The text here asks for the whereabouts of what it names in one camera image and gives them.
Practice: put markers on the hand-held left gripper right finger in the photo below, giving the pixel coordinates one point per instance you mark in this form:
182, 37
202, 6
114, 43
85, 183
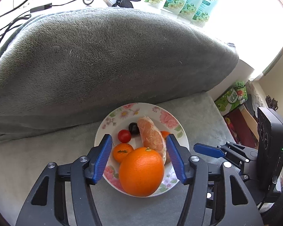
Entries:
175, 157

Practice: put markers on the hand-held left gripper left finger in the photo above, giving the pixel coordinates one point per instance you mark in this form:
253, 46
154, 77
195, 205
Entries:
103, 157

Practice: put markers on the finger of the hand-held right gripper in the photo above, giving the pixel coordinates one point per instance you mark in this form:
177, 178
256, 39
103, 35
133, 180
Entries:
247, 173
206, 149

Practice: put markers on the mandarin orange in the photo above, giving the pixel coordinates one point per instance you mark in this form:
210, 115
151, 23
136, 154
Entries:
164, 134
121, 154

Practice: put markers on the white floral plate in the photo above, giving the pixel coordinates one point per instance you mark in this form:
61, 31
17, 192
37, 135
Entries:
108, 134

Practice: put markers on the small cherry tomato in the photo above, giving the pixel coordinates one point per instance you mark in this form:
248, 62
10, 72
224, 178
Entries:
124, 135

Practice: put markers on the peeled pomelo segment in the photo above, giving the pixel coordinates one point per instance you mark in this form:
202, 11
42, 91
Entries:
151, 136

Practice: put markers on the large orange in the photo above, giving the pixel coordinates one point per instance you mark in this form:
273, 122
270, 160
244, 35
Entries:
141, 171

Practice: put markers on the red box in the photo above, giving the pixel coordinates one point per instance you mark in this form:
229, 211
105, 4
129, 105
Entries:
240, 129

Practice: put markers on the small dark figurine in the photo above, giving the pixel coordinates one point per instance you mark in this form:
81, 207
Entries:
272, 102

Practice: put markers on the green snack packet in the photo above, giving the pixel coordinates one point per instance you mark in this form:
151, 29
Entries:
230, 98

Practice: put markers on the white lace cloth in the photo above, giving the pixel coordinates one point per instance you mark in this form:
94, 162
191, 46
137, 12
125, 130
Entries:
256, 96

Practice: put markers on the grey fleece blanket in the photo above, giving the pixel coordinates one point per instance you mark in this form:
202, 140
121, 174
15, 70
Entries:
96, 58

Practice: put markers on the small black adapter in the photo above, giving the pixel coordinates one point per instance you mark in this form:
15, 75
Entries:
40, 7

